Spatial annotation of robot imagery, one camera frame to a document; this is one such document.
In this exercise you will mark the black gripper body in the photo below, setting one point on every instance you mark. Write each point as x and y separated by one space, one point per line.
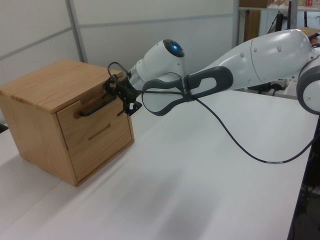
126 91

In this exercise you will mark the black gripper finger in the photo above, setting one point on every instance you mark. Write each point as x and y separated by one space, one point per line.
110 87
132 107

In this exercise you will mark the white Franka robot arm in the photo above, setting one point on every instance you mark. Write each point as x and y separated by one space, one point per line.
262 55

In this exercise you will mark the wooden drawer with slot grip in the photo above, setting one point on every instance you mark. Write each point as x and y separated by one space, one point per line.
100 156

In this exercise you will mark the wooden drawer cabinet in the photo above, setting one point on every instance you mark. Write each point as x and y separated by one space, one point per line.
37 82

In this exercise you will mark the brown cardboard box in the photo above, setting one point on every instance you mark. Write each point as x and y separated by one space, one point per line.
253 25

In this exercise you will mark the white shelf unit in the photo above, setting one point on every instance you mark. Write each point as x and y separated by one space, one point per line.
275 8

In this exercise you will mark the black vertical pole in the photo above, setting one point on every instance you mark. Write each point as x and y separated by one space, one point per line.
290 15

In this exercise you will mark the grey metal partition post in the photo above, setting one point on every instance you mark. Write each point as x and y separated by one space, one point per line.
75 25
236 22

